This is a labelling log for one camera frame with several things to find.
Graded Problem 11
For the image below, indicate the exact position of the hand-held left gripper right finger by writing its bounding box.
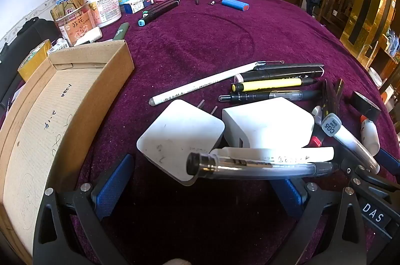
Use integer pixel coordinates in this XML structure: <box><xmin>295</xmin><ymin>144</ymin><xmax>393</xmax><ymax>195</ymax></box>
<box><xmin>271</xmin><ymin>178</ymin><xmax>368</xmax><ymax>265</ymax></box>

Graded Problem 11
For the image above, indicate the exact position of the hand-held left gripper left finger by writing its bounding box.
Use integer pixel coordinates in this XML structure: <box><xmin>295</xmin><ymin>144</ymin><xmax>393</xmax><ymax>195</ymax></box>
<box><xmin>33</xmin><ymin>153</ymin><xmax>138</xmax><ymax>265</ymax></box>

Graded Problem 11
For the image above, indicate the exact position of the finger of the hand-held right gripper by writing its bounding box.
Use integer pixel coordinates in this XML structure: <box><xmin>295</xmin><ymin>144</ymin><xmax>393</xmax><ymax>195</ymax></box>
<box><xmin>376</xmin><ymin>147</ymin><xmax>400</xmax><ymax>174</ymax></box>
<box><xmin>333</xmin><ymin>147</ymin><xmax>400</xmax><ymax>193</ymax></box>

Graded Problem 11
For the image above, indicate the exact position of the white marker grey cap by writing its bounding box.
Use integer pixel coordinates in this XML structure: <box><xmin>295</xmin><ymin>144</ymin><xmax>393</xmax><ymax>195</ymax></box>
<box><xmin>320</xmin><ymin>113</ymin><xmax>380</xmax><ymax>175</ymax></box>

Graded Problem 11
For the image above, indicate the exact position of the white correction pen orange tip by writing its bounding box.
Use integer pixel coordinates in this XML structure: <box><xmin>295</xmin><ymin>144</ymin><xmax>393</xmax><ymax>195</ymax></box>
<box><xmin>359</xmin><ymin>115</ymin><xmax>380</xmax><ymax>156</ymax></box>

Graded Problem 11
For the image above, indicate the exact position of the clear ballpoint pen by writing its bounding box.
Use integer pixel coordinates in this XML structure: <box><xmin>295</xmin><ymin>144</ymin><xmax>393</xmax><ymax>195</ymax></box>
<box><xmin>186</xmin><ymin>152</ymin><xmax>341</xmax><ymax>182</ymax></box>

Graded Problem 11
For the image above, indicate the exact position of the black tape roll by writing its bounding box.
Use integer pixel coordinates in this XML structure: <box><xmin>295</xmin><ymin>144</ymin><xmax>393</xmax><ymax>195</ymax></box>
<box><xmin>348</xmin><ymin>91</ymin><xmax>382</xmax><ymax>122</ymax></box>

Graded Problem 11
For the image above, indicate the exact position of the shallow cardboard box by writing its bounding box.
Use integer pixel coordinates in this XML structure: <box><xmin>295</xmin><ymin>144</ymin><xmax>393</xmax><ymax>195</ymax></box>
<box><xmin>0</xmin><ymin>39</ymin><xmax>135</xmax><ymax>265</ymax></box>

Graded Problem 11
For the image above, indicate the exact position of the black marker pink cap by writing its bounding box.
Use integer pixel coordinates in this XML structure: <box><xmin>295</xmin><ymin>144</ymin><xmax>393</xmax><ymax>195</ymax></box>
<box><xmin>234</xmin><ymin>67</ymin><xmax>325</xmax><ymax>84</ymax></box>

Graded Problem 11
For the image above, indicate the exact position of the flat white pen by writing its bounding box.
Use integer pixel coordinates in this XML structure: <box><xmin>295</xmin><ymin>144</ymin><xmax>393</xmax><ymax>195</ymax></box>
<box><xmin>210</xmin><ymin>146</ymin><xmax>335</xmax><ymax>163</ymax></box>

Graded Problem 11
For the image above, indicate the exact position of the white marker red band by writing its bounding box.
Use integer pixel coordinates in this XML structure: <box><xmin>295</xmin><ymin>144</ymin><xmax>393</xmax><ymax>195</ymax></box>
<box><xmin>311</xmin><ymin>106</ymin><xmax>324</xmax><ymax>148</ymax></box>

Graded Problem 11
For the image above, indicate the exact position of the dark brown pen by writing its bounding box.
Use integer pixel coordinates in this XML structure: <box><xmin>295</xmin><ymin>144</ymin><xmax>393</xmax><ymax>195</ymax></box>
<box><xmin>320</xmin><ymin>79</ymin><xmax>333</xmax><ymax>125</ymax></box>
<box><xmin>329</xmin><ymin>78</ymin><xmax>345</xmax><ymax>119</ymax></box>

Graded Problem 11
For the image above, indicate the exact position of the white charger with slot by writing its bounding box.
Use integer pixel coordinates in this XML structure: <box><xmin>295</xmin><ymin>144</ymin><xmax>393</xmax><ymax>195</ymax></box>
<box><xmin>222</xmin><ymin>97</ymin><xmax>315</xmax><ymax>150</ymax></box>

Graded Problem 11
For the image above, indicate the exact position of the white square charger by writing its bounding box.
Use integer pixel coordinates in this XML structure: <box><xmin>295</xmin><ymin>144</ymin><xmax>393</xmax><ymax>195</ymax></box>
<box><xmin>136</xmin><ymin>99</ymin><xmax>226</xmax><ymax>186</ymax></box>

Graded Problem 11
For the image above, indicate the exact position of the black gel pen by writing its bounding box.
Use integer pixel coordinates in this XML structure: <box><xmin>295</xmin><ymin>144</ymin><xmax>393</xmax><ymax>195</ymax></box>
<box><xmin>218</xmin><ymin>89</ymin><xmax>322</xmax><ymax>103</ymax></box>

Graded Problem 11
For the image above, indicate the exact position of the yellow highlighter pen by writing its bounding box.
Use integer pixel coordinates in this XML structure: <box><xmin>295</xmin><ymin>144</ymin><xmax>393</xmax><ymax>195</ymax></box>
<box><xmin>231</xmin><ymin>78</ymin><xmax>319</xmax><ymax>93</ymax></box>

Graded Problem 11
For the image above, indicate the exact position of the long white pencil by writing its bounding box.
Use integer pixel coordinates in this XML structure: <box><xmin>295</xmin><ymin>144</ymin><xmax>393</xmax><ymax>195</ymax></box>
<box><xmin>149</xmin><ymin>60</ymin><xmax>266</xmax><ymax>106</ymax></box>

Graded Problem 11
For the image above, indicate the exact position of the yellow tape roll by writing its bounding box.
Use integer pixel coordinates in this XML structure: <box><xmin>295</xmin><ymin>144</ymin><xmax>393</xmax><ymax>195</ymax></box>
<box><xmin>17</xmin><ymin>39</ymin><xmax>52</xmax><ymax>81</ymax></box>

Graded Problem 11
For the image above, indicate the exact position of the white eraser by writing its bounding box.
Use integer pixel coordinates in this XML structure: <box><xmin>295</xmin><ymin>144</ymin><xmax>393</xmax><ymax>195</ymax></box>
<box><xmin>75</xmin><ymin>27</ymin><xmax>103</xmax><ymax>46</ymax></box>

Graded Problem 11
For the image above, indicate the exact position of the dark green pen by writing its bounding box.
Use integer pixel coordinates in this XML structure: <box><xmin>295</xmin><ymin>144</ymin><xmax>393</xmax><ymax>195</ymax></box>
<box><xmin>112</xmin><ymin>22</ymin><xmax>130</xmax><ymax>41</ymax></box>

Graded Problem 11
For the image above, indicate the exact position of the gold framed cabinet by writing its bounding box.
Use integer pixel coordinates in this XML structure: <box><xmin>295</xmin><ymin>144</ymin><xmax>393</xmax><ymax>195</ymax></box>
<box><xmin>339</xmin><ymin>0</ymin><xmax>400</xmax><ymax>91</ymax></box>

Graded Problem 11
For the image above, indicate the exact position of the clear jar orange label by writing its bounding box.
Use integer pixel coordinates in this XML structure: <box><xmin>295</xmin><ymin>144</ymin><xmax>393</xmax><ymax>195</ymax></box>
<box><xmin>50</xmin><ymin>0</ymin><xmax>96</xmax><ymax>47</ymax></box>

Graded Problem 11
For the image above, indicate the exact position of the black marker blue cap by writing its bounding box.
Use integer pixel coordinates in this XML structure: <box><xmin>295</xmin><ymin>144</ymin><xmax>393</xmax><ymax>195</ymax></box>
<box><xmin>138</xmin><ymin>0</ymin><xmax>181</xmax><ymax>27</ymax></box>

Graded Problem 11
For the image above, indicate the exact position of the white plastic tub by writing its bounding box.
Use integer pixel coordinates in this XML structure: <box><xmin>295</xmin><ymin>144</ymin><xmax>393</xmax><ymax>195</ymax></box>
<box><xmin>82</xmin><ymin>0</ymin><xmax>122</xmax><ymax>28</ymax></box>

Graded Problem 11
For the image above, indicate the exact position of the small blue white box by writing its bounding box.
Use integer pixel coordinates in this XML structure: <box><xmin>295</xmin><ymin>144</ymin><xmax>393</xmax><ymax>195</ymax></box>
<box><xmin>120</xmin><ymin>0</ymin><xmax>154</xmax><ymax>14</ymax></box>

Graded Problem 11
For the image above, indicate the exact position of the black marker green cap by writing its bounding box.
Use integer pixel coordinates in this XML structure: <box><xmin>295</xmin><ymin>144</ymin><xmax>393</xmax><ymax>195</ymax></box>
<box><xmin>142</xmin><ymin>0</ymin><xmax>179</xmax><ymax>17</ymax></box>

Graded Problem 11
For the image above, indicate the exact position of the blue cylindrical battery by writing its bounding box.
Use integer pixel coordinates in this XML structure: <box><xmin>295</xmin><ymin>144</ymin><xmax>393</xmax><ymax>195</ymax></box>
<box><xmin>208</xmin><ymin>0</ymin><xmax>250</xmax><ymax>11</ymax></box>

